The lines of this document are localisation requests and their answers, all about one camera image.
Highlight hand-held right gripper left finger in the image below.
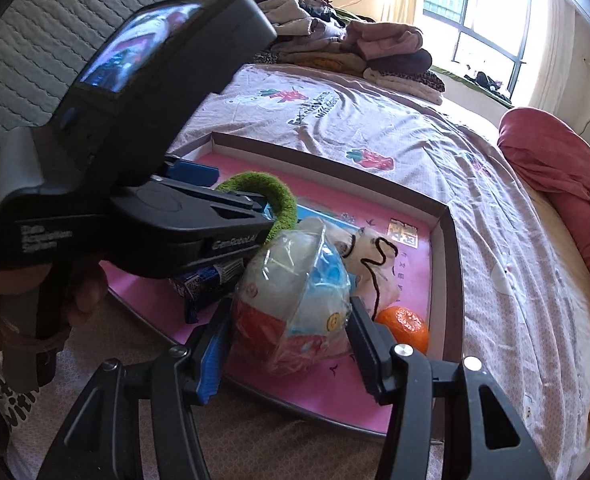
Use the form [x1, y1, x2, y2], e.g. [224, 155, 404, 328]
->
[35, 299, 234, 480]

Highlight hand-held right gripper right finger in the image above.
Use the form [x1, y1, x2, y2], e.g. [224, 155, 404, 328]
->
[346, 296, 546, 480]

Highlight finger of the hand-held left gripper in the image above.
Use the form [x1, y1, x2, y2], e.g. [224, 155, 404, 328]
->
[161, 155, 221, 189]
[195, 187, 277, 224]

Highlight green fuzzy scrunchie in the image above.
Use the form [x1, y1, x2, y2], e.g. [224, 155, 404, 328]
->
[215, 172, 298, 246]

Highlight beige drawstring pouch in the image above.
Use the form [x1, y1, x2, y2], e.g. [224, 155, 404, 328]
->
[325, 225, 406, 321]

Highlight blue snack packet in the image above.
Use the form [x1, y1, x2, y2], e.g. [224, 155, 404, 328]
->
[167, 257, 248, 323]

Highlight toy egg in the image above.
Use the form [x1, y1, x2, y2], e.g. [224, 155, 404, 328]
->
[231, 217, 358, 376]

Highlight shallow brown cardboard box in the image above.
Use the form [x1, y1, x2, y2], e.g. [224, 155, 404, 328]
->
[108, 132, 463, 443]

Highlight person's left hand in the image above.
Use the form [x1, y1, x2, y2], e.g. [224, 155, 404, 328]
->
[0, 240, 109, 354]

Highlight orange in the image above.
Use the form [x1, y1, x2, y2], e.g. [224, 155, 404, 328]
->
[375, 306, 430, 356]

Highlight grey quilted headboard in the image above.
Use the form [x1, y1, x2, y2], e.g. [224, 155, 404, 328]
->
[0, 0, 256, 196]

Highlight pile of folded clothes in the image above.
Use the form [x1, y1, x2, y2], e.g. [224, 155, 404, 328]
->
[250, 0, 446, 106]

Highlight black white printed garment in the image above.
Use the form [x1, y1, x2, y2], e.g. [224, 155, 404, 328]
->
[0, 360, 43, 441]

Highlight beige bed sheet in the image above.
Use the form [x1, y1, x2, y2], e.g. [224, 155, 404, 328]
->
[520, 180, 590, 451]

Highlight green windowsill cushion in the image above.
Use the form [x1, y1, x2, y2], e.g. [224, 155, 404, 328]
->
[432, 65, 516, 108]

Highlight pink quilt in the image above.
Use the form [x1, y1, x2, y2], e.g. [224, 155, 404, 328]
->
[497, 107, 590, 306]

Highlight dark clothes on windowsill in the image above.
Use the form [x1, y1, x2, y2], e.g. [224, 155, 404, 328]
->
[467, 71, 513, 93]

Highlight window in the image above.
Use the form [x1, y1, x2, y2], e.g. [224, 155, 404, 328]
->
[422, 0, 533, 98]

